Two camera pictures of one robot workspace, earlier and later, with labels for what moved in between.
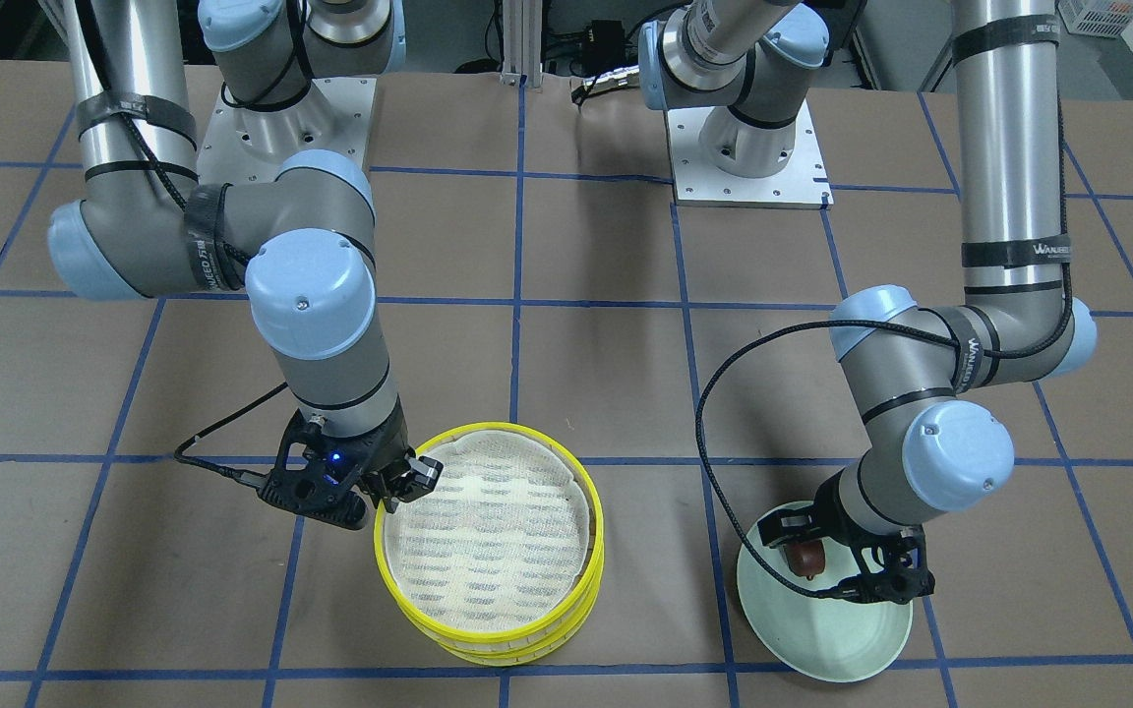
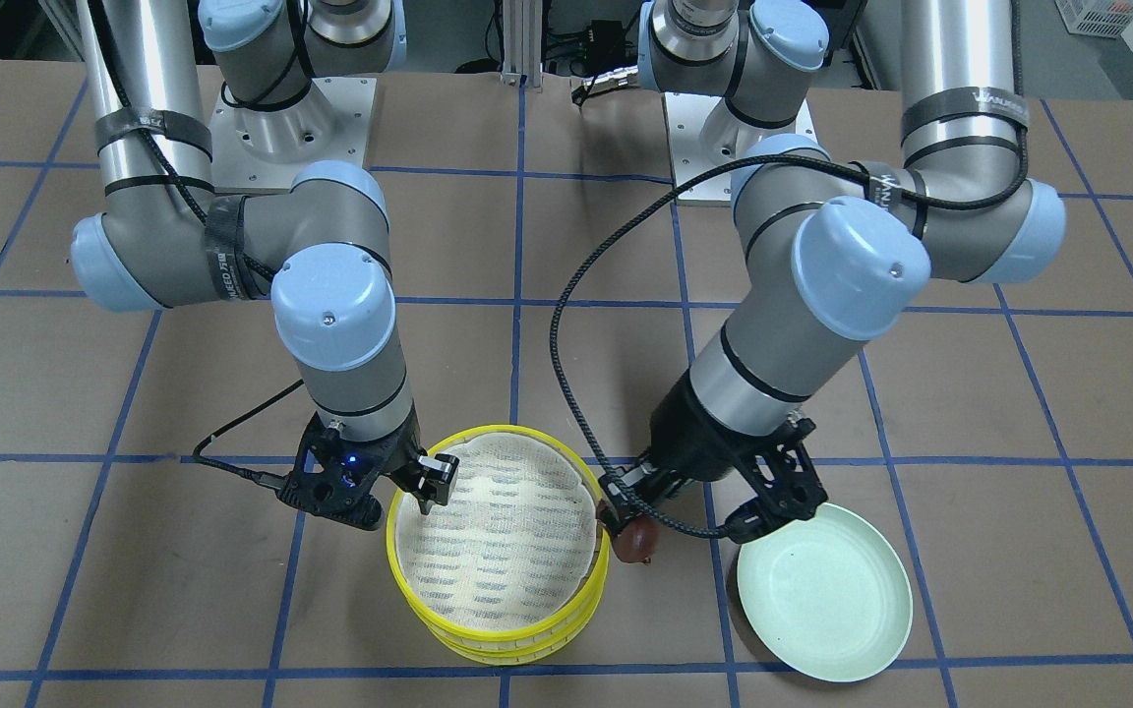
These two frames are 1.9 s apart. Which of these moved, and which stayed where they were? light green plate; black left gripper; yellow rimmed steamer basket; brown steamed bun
Moved: black left gripper; brown steamed bun
Stayed: light green plate; yellow rimmed steamer basket
